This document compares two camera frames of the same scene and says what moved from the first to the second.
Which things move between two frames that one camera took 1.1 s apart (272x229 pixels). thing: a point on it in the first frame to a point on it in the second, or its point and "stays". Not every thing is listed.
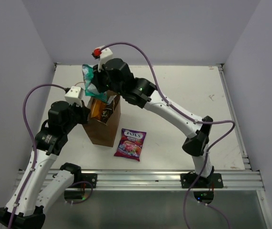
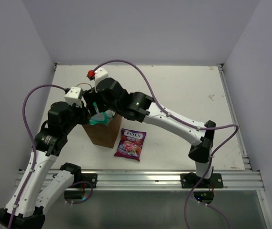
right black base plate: (213, 181) stays
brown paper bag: (98, 132) stays
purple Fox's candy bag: (131, 144) stays
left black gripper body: (77, 116) stays
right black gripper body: (102, 82) to (91, 96)
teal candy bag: (90, 89) to (104, 118)
